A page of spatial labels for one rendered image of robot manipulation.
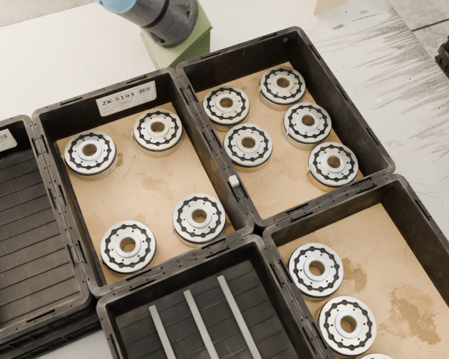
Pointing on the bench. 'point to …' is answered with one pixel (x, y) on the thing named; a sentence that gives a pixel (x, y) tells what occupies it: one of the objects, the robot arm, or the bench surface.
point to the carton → (322, 5)
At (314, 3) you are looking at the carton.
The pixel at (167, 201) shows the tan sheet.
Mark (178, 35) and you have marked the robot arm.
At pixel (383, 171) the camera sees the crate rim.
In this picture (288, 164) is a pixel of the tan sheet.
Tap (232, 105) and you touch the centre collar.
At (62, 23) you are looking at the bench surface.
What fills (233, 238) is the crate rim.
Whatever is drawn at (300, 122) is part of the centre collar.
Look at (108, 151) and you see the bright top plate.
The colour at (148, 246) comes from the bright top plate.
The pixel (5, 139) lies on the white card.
